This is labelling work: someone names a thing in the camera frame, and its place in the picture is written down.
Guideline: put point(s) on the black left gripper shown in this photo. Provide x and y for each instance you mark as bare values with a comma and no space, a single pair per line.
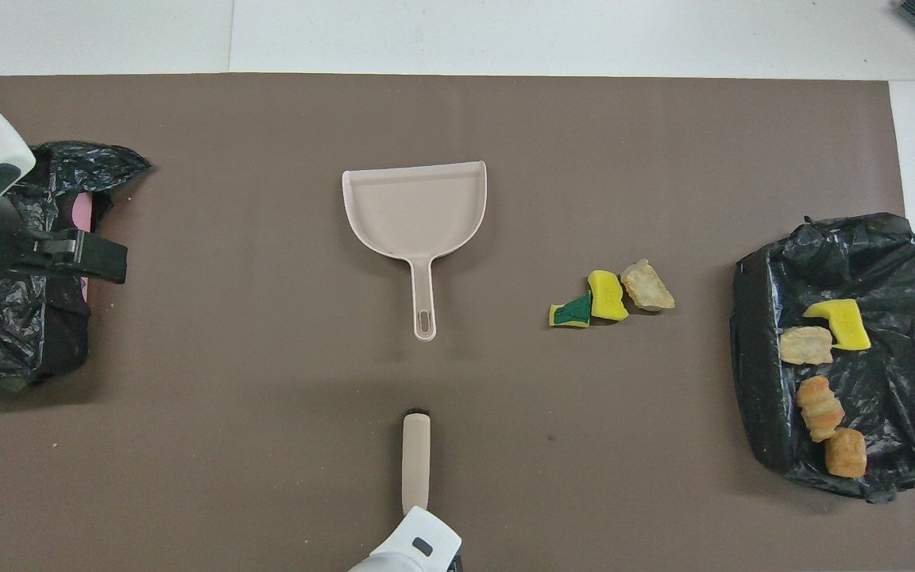
13,250

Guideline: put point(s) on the beige plastic dustpan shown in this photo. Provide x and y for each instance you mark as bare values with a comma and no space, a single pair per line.
418,210

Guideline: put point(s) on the beige hand brush black bristles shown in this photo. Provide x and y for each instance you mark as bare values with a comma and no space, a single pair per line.
416,461

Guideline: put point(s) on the green and yellow sponge piece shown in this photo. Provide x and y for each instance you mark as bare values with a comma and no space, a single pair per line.
570,315

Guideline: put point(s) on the beige layered trash chunk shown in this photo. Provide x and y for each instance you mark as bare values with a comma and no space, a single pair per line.
648,286

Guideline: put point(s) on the beige crumbly trash chunk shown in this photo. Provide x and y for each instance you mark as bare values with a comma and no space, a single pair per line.
805,345

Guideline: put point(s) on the orange striped trash piece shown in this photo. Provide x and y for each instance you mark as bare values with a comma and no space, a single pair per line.
820,407

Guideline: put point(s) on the notched yellow sponge piece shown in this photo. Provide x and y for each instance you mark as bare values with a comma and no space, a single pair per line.
843,326

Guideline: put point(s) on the brown round bread piece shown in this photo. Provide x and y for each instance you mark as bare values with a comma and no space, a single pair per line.
846,453

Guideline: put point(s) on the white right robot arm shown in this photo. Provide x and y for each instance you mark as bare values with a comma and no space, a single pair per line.
410,540

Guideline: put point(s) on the pink plastic bin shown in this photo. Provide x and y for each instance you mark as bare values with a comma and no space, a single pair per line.
84,213

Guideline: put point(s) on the black trash bag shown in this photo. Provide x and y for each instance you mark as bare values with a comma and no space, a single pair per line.
5,342

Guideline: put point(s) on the black bag lined bin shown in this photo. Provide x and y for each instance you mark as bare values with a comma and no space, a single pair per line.
886,262

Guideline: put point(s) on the brown table mat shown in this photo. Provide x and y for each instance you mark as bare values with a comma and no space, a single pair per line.
505,119

